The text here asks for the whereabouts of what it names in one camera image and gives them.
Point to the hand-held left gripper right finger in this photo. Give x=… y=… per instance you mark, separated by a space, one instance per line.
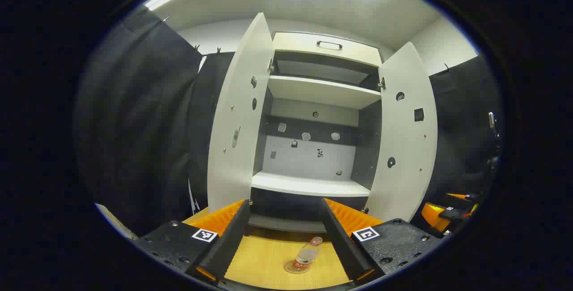
x=344 y=246

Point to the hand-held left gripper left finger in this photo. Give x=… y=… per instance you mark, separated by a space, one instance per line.
x=226 y=246

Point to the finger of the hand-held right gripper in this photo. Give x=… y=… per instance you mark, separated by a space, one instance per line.
x=433 y=217
x=456 y=196

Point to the clear plastic water bottle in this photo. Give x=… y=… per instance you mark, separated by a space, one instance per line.
x=307 y=255

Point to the white cabinet door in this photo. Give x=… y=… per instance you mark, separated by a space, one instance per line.
x=237 y=103
x=403 y=139

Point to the round wooden coaster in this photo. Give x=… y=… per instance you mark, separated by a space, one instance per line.
x=288 y=268

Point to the white cabinet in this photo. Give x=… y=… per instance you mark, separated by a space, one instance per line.
x=309 y=186

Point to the white cabinet door, phone sticker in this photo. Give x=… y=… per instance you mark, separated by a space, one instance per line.
x=237 y=103

